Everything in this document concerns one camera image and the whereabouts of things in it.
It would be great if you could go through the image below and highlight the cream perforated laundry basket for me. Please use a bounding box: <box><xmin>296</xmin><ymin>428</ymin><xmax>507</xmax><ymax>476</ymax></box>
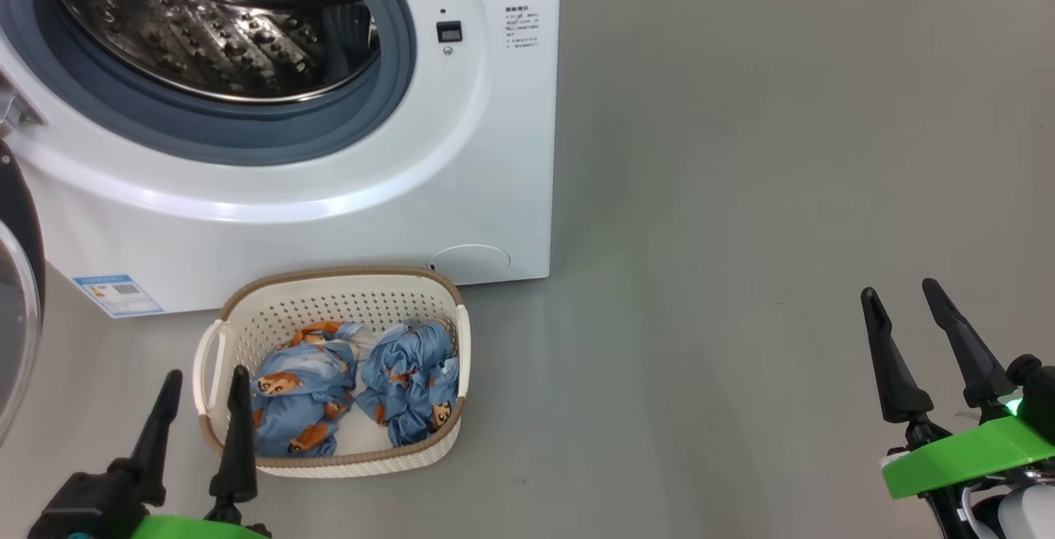
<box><xmin>192</xmin><ymin>265</ymin><xmax>472</xmax><ymax>479</ymax></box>

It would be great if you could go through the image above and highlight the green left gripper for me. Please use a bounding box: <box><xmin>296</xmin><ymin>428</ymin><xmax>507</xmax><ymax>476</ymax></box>
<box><xmin>128</xmin><ymin>364</ymin><xmax>273</xmax><ymax>539</ymax></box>

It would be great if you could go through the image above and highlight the round white filter cover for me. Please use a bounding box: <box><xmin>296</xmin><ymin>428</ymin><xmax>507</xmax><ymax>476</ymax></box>
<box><xmin>429</xmin><ymin>244</ymin><xmax>512</xmax><ymax>284</ymax></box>

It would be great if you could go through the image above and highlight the small printed text label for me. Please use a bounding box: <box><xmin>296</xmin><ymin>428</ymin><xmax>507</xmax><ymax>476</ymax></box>
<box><xmin>504</xmin><ymin>5</ymin><xmax>542</xmax><ymax>50</ymax></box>

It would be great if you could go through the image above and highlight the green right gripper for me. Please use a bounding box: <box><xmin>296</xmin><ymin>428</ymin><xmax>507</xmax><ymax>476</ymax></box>
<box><xmin>860</xmin><ymin>278</ymin><xmax>1055</xmax><ymax>500</ymax></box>

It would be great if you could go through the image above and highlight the white front-load washing machine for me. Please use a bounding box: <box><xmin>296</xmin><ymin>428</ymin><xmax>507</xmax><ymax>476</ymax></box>
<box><xmin>0</xmin><ymin>0</ymin><xmax>563</xmax><ymax>317</ymax></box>

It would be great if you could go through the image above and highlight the blue cartoon print garment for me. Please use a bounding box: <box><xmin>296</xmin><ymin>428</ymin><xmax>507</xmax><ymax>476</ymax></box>
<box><xmin>356</xmin><ymin>319</ymin><xmax>460</xmax><ymax>448</ymax></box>
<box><xmin>250</xmin><ymin>321</ymin><xmax>363</xmax><ymax>459</ymax></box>

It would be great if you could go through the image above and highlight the washing machine door glass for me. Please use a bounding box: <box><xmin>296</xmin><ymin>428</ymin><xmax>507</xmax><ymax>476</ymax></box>
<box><xmin>0</xmin><ymin>139</ymin><xmax>46</xmax><ymax>445</ymax></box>

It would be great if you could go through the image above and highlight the blue energy label sticker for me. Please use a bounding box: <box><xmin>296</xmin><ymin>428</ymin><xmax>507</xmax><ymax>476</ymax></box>
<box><xmin>73</xmin><ymin>274</ymin><xmax>164</xmax><ymax>319</ymax></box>

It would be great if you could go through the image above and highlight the stainless steel washing machine drum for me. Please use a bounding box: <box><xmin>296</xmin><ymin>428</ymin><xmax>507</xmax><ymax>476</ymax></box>
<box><xmin>41</xmin><ymin>0</ymin><xmax>382</xmax><ymax>105</ymax></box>

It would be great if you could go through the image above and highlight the washing machine door hinge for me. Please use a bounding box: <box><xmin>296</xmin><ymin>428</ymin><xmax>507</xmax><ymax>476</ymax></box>
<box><xmin>0</xmin><ymin>77</ymin><xmax>44</xmax><ymax>134</ymax></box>

